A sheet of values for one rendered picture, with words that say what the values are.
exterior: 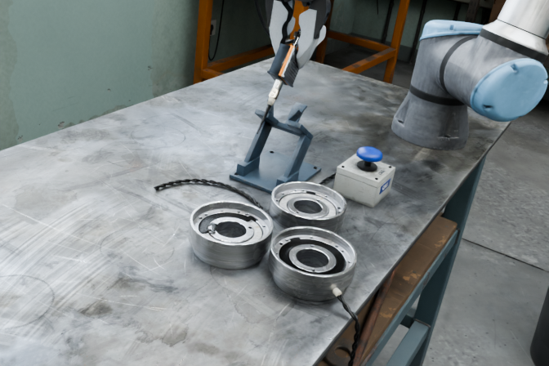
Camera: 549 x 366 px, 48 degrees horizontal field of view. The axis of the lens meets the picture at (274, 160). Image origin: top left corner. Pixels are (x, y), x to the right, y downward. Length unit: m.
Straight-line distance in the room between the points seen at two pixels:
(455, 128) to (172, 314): 0.72
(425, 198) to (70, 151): 0.57
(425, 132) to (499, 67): 0.22
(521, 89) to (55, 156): 0.75
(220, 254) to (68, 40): 2.00
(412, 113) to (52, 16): 1.70
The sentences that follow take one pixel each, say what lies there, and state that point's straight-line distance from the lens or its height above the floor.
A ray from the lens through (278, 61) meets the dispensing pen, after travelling 0.90.
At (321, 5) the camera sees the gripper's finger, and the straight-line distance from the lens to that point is 0.88.
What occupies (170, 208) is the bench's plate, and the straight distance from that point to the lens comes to 0.88.
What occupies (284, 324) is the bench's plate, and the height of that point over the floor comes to 0.80.
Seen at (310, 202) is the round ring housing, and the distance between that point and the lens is 0.88.
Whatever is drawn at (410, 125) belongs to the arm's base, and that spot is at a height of 0.83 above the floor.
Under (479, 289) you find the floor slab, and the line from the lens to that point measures 2.34.
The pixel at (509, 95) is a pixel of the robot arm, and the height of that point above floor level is 0.96.
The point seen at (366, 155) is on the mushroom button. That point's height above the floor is 0.87.
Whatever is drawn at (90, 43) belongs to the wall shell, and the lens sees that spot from 2.75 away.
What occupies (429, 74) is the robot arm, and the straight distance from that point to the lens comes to 1.20.
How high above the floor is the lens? 1.25
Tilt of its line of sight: 25 degrees down
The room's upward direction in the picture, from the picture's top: 8 degrees clockwise
